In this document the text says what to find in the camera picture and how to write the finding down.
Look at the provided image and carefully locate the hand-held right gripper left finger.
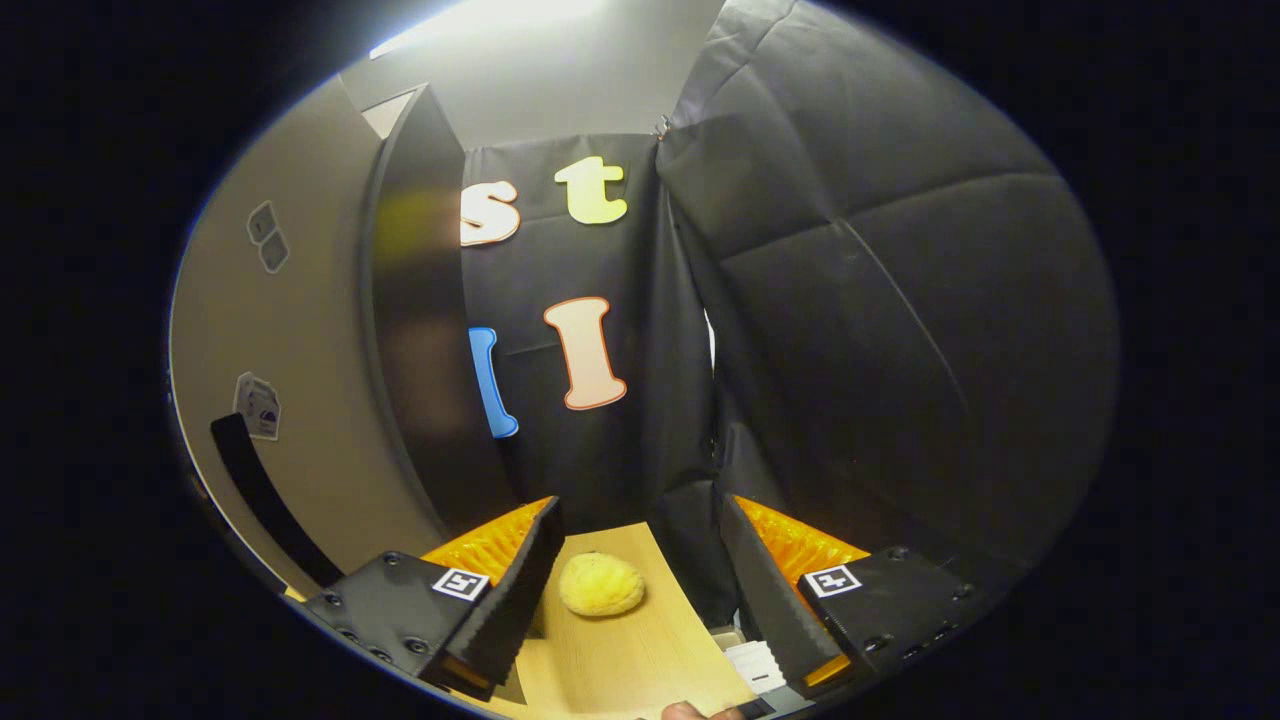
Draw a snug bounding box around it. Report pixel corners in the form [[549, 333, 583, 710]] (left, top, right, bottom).
[[299, 496, 566, 703]]

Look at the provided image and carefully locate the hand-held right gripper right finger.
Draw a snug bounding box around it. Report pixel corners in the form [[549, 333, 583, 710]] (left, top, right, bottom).
[[719, 493, 1005, 701]]

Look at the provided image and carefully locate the grey double-door shoe cabinet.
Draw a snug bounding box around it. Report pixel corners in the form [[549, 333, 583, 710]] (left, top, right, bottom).
[[358, 83, 523, 536]]

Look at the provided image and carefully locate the white ribbed box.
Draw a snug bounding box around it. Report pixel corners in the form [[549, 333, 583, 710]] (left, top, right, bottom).
[[722, 640, 791, 696]]

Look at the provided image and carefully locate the yellow round bun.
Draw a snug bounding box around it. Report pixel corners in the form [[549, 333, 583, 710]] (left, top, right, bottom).
[[558, 552, 647, 618]]

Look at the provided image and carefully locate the black backdrop cloth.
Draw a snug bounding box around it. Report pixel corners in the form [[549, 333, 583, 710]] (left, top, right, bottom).
[[460, 0, 1121, 631]]

